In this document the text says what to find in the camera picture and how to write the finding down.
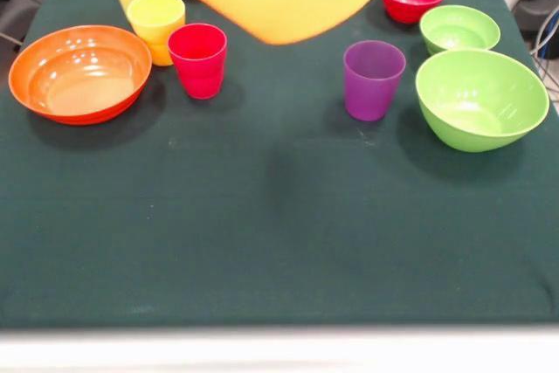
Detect tangle of cables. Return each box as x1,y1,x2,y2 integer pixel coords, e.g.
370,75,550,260
529,9,559,71

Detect wide red-orange bowl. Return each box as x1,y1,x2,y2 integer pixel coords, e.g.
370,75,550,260
8,24,153,126

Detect yellow cup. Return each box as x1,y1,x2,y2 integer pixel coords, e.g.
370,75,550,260
126,0,187,67

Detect pink cup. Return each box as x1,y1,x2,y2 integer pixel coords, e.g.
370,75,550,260
167,23,228,100

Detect dark green tablecloth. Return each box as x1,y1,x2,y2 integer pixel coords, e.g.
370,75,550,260
0,0,559,330

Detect purple cup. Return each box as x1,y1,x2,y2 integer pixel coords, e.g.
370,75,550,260
342,39,407,122

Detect small green bowl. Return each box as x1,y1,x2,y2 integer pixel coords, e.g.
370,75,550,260
419,4,501,57

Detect large green bowl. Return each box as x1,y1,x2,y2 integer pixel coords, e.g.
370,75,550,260
415,48,550,154

